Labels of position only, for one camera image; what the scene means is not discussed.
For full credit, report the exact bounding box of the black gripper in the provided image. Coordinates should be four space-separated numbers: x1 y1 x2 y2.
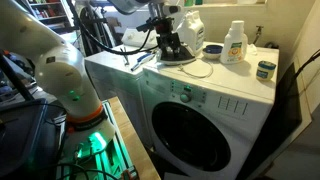
155 17 184 56

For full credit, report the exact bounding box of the black and silver clothes iron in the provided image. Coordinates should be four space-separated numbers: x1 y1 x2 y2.
155 43 198 66

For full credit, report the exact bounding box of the large white detergent jug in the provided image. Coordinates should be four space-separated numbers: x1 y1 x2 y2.
175 9 206 57

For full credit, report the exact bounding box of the blue and white brush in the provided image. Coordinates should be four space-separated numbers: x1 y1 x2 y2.
130 52 157 72

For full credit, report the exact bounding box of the blue and white bowl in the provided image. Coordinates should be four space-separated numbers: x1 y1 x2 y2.
201 44 224 60

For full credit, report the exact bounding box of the small white detergent bottle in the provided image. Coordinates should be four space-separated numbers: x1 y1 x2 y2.
219 19 249 65

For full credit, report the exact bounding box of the white top-load washing machine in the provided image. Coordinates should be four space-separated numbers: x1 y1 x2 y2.
84 28 159 149

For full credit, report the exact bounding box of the black bicycle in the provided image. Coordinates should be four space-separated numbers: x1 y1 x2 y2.
74 3 118 56

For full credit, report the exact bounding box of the white front-load washing machine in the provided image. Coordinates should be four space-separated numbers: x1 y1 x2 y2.
139 41 280 180

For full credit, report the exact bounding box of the small blue-lidded jar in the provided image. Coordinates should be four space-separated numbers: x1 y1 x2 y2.
255 60 278 82

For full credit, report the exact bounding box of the wooden table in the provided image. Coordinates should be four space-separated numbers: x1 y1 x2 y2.
108 96 161 180

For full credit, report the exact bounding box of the bookshelf with books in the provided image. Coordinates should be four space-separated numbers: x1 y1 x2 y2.
24 0 76 34

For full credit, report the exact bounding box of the black equipment case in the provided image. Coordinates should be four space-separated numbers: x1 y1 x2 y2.
0 98 68 178

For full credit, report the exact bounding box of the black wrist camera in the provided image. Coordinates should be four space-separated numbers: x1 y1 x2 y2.
135 18 158 33

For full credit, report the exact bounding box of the thin iron power cord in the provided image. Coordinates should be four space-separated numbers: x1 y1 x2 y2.
176 58 214 80

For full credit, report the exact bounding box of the white wall shelf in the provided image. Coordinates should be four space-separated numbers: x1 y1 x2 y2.
181 2 268 9

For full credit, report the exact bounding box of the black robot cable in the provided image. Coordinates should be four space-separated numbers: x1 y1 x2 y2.
64 0 161 56

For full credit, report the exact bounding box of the green-lit aluminium frame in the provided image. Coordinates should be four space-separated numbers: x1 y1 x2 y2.
54 99 139 180

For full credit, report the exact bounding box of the black wall cable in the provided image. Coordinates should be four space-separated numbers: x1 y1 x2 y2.
293 48 320 81

